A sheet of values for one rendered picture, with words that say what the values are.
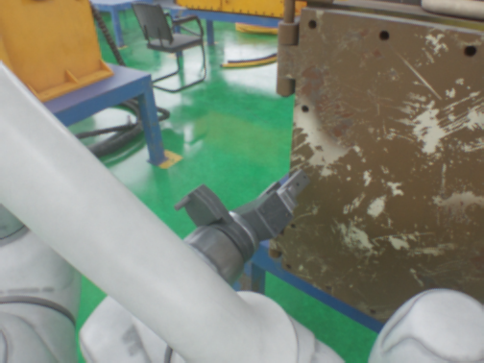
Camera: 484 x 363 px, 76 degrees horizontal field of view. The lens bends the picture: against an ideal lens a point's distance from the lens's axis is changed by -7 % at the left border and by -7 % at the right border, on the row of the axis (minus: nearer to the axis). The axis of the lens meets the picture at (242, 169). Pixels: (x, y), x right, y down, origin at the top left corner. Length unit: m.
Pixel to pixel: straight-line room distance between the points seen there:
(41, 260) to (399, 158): 0.52
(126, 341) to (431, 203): 0.44
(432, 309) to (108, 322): 0.31
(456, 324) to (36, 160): 0.33
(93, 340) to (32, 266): 0.18
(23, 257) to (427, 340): 0.47
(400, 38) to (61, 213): 0.41
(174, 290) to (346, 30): 0.39
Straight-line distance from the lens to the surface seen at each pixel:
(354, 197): 0.58
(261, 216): 0.44
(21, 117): 0.21
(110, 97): 2.01
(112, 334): 0.37
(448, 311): 0.34
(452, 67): 0.46
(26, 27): 2.08
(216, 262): 0.42
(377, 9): 0.49
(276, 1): 3.67
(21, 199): 0.21
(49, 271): 0.54
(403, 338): 0.34
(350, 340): 1.51
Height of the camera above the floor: 1.30
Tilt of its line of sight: 35 degrees down
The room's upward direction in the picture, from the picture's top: 1 degrees counter-clockwise
